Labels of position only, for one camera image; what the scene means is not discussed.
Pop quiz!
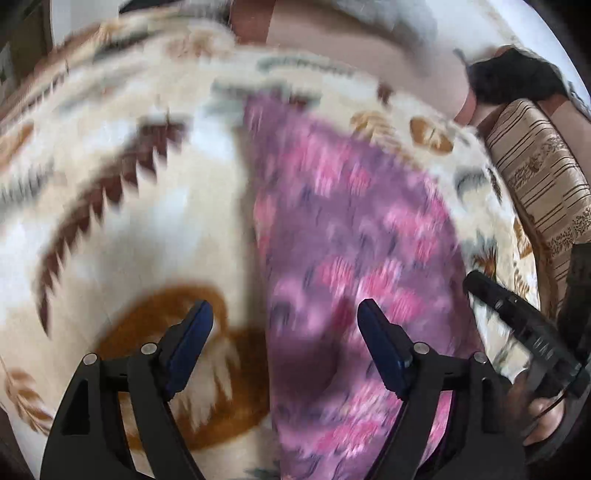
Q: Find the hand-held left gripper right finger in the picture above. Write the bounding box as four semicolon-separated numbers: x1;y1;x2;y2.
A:
357;298;528;480

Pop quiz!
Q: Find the brown wooden furniture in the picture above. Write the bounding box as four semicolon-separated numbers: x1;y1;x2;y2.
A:
0;0;55;100

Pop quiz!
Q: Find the pink banded bedsheet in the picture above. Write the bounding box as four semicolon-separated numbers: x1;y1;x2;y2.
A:
230;0;591;136

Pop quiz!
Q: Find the grey quilted blanket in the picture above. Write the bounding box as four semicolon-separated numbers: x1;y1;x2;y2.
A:
259;0;440;52

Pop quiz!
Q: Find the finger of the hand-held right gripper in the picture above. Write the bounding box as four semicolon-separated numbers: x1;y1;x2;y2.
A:
463;271;509;315

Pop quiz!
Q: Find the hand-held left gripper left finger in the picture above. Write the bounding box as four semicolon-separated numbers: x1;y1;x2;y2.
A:
39;299;214;480

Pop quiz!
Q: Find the black cloth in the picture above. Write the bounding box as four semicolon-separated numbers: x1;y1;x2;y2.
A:
465;45;568;106

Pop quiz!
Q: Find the cream leaf print blanket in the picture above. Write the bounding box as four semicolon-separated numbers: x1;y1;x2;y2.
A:
0;9;542;480

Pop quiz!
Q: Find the beige striped cushion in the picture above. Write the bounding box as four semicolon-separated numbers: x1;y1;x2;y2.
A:
485;98;591;320

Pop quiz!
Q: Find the person's right hand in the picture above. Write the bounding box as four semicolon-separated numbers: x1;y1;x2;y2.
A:
507;376;568;448

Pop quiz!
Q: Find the purple floral garment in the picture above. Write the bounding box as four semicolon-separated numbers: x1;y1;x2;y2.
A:
242;91;486;480

